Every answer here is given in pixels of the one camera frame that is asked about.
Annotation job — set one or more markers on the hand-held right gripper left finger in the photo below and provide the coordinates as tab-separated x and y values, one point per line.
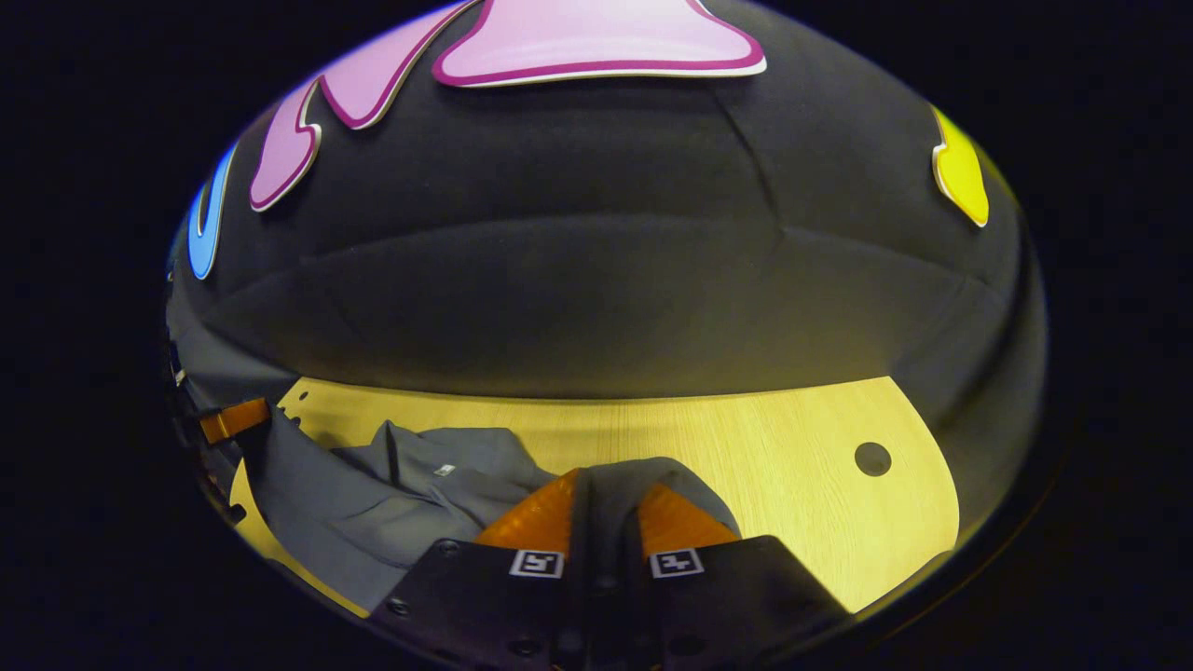
485	606

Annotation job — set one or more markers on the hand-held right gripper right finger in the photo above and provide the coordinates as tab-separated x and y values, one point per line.
736	596

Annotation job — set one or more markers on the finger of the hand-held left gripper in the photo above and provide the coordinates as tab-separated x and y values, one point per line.
233	420

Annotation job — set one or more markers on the grey button shirt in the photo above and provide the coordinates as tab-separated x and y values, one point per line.
373	522

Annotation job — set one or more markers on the black backdrop cloth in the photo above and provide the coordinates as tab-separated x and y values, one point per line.
606	233

